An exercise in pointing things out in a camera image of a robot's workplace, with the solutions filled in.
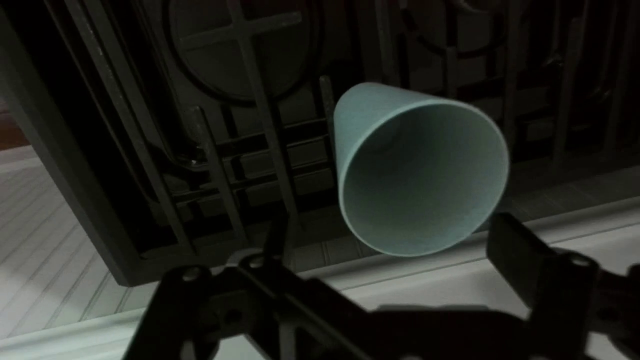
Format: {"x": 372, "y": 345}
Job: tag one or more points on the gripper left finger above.
{"x": 282, "y": 317}

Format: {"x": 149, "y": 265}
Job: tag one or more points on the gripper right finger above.
{"x": 568, "y": 294}

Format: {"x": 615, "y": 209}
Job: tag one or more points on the stainless steel gas stove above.
{"x": 176, "y": 128}

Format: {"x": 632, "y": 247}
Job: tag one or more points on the light blue plastic cup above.
{"x": 417, "y": 173}

